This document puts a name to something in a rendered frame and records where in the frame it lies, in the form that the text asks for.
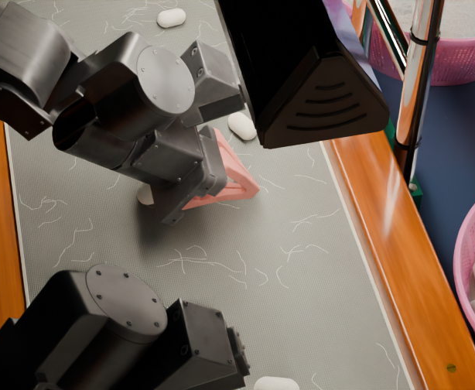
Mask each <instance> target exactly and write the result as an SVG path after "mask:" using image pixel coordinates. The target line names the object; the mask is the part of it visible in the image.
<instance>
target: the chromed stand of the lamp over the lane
mask: <svg viewBox="0 0 475 390"><path fill-rule="evenodd" d="M444 5H445V0H415V9H414V15H413V20H412V27H411V28H410V31H411V34H410V31H409V37H410V40H409V42H408V39H407V37H406V35H405V33H404V31H403V29H402V27H401V25H400V23H399V21H398V18H397V16H396V14H395V12H394V10H393V8H392V7H391V3H390V2H389V0H354V2H353V10H352V18H351V22H352V24H353V27H354V29H355V32H356V34H357V36H358V39H359V40H360V42H361V45H362V47H363V49H364V52H365V54H366V57H367V59H368V61H369V63H370V62H371V50H372V43H373V36H374V24H375V23H376V25H377V28H378V30H379V32H380V34H381V37H382V39H383V40H384V43H385V45H386V47H387V49H388V52H389V54H390V56H391V58H392V60H393V63H394V65H395V67H396V69H397V71H398V74H399V76H400V78H401V79H402V83H403V85H402V95H401V100H400V105H399V111H398V120H397V125H396V131H395V128H394V126H393V124H392V122H391V119H390V117H389V120H388V125H386V128H385V129H384V132H385V134H386V136H387V139H388V141H389V144H390V146H391V149H392V151H393V153H394V155H395V158H396V160H397V162H398V165H399V167H400V170H401V171H402V175H403V177H404V178H405V182H406V183H407V186H408V188H409V191H410V193H411V195H412V198H413V200H414V202H415V205H416V207H417V209H418V212H419V211H420V207H421V203H422V196H423V193H422V191H421V189H420V186H419V184H418V181H417V179H416V178H415V166H416V161H417V157H418V152H419V146H420V145H421V142H420V139H421V141H422V136H421V135H422V126H423V122H424V117H425V110H426V105H427V100H428V96H429V88H430V84H431V79H432V71H433V66H434V62H435V57H436V49H437V44H438V41H439V39H440V37H439V35H440V34H441V32H440V27H441V22H442V18H443V10H444Z"/></svg>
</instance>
